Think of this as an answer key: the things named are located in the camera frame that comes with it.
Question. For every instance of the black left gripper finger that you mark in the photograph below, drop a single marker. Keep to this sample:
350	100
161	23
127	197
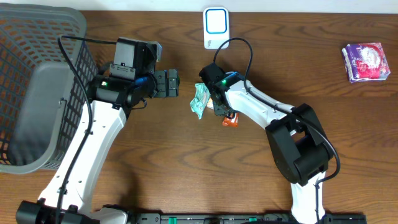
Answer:
173	91
173	77

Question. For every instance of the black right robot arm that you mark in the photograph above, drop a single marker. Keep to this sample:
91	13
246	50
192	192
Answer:
296	138

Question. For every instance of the orange snack bar wrapper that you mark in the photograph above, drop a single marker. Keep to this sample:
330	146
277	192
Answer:
231	121

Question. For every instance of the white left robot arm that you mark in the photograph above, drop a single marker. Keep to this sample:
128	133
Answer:
68	196

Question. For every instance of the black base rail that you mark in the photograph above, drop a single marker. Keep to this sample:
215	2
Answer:
156	218

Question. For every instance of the small orange tissue pack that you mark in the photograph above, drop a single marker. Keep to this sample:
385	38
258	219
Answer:
210	104

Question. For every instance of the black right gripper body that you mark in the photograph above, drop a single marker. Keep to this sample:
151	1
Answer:
222	109

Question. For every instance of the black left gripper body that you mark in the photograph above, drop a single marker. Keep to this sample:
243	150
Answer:
160	83

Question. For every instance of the pink purple floral pad pack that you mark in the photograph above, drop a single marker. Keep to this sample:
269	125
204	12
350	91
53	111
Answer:
365	62

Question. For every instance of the teal snack packet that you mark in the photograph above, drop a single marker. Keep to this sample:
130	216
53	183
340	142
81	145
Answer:
200	100

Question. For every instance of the grey plastic shopping basket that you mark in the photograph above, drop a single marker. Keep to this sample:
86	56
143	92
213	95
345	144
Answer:
43	57

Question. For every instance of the white barcode scanner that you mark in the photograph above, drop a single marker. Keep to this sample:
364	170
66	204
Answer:
215	27

